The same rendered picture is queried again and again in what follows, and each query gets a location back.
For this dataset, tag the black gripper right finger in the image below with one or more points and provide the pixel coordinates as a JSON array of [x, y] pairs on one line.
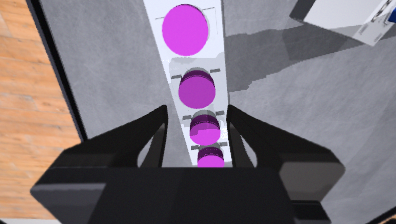
[[308, 170]]

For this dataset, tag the white button housing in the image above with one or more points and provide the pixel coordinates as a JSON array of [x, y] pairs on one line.
[[365, 21]]

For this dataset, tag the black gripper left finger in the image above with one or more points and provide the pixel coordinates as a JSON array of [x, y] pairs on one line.
[[120, 147]]

